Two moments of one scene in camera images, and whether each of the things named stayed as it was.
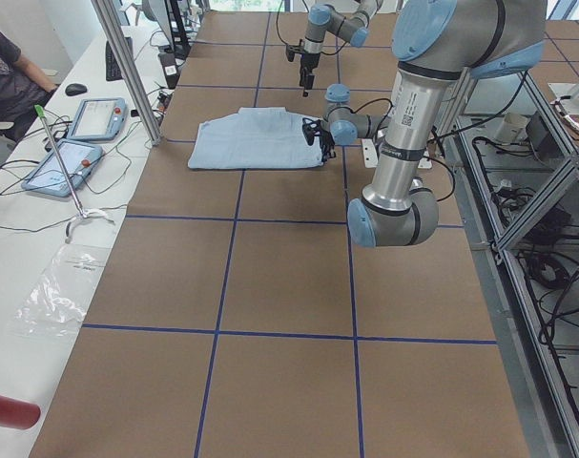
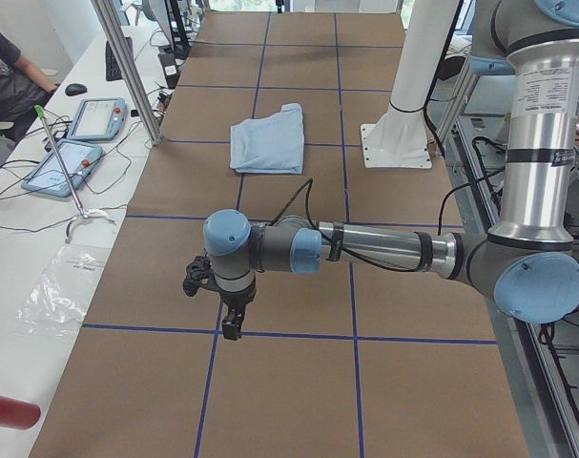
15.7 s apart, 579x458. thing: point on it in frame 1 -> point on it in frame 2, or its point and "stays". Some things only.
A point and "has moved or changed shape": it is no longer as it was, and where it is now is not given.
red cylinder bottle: [6, 412] stays
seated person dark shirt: [15, 88] stays
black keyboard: [113, 67] stays
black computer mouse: [74, 89] stays
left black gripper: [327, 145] -> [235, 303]
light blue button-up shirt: [254, 138] has moved or changed shape
